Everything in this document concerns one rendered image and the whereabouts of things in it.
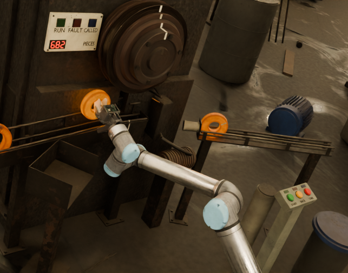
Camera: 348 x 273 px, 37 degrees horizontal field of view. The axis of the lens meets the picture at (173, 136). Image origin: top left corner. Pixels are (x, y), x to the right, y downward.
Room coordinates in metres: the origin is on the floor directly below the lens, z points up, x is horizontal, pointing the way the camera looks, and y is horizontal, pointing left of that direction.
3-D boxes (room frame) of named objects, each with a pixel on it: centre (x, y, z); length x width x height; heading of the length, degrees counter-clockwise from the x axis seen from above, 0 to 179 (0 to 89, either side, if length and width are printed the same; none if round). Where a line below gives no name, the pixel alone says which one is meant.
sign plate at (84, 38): (2.18, 0.58, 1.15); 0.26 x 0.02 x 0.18; 137
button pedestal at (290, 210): (2.36, -0.73, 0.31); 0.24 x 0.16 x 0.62; 137
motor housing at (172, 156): (2.51, -0.06, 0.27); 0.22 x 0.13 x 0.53; 137
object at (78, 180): (1.82, 0.41, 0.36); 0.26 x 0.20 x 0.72; 172
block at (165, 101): (2.54, 0.12, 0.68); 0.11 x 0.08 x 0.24; 47
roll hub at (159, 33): (2.29, 0.20, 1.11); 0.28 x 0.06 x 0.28; 137
